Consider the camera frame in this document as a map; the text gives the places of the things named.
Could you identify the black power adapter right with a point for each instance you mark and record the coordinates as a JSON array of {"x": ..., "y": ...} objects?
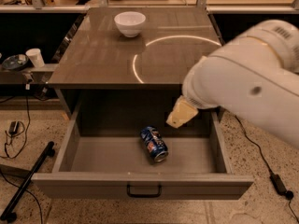
[{"x": 278, "y": 184}]

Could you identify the dark blue plate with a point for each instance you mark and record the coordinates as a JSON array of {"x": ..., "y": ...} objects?
[{"x": 15, "y": 62}]

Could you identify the white ceramic bowl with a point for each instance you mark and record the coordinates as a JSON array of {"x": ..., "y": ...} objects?
[{"x": 130, "y": 23}]

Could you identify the black power adapter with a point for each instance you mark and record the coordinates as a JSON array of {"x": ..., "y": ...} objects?
[
  {"x": 278, "y": 184},
  {"x": 13, "y": 128}
]

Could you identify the black bar on floor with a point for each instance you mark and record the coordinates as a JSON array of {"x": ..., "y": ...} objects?
[{"x": 8, "y": 213}]

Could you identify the black drawer handle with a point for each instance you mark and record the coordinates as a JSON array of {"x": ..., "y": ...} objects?
[{"x": 144, "y": 191}]

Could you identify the open grey drawer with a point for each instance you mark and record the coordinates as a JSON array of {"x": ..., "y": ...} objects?
[{"x": 102, "y": 152}]

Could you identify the black power adapter left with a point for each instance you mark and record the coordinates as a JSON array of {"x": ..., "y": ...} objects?
[{"x": 13, "y": 128}]

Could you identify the blue pepsi can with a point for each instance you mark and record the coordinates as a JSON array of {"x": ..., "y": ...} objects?
[{"x": 154, "y": 143}]

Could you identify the white paper cup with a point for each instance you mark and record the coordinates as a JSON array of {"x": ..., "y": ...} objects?
[{"x": 35, "y": 57}]

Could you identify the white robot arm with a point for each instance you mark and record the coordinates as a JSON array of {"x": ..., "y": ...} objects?
[{"x": 254, "y": 76}]

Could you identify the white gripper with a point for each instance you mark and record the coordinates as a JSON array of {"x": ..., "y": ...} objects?
[{"x": 193, "y": 94}]

